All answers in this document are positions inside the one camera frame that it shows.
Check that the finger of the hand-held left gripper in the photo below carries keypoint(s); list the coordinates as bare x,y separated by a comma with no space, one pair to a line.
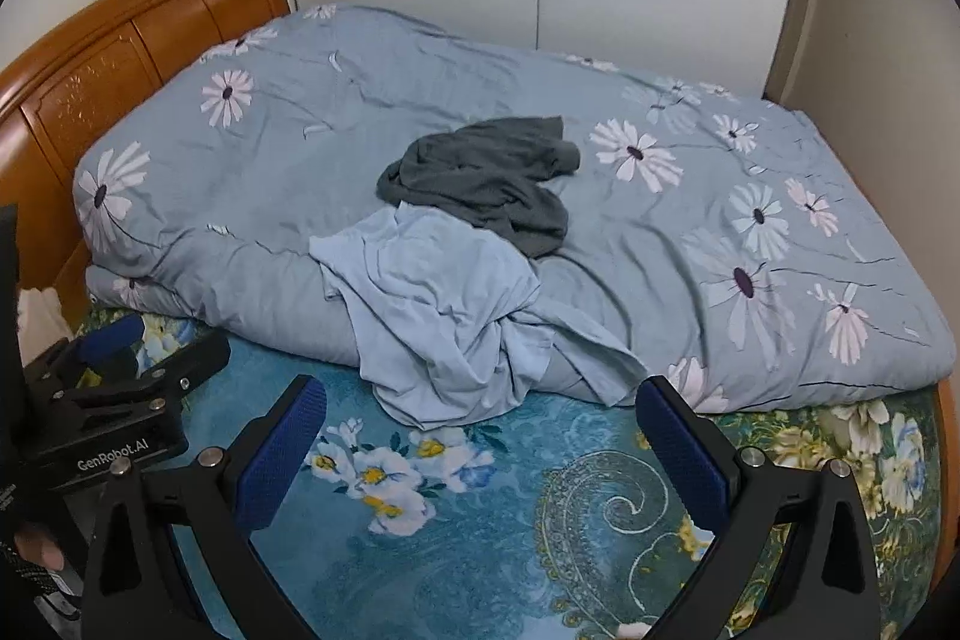
187,362
112,340

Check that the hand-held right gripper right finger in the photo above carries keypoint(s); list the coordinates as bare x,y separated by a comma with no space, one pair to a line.
684,460

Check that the wooden headboard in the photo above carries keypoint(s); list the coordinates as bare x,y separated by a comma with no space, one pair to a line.
97,78

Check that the light blue printed t-shirt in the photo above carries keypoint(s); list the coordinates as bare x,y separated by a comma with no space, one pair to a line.
450,295

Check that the grey-blue daisy print duvet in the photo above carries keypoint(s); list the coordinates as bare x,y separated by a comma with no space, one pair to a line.
375,108

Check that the person's left hand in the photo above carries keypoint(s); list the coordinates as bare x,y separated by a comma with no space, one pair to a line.
37,544

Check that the white cloth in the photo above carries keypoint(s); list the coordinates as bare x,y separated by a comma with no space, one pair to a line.
43,321

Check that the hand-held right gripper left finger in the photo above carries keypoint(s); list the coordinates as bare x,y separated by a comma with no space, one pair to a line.
277,456

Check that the dark grey garment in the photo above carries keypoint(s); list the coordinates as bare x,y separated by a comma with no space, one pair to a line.
480,175

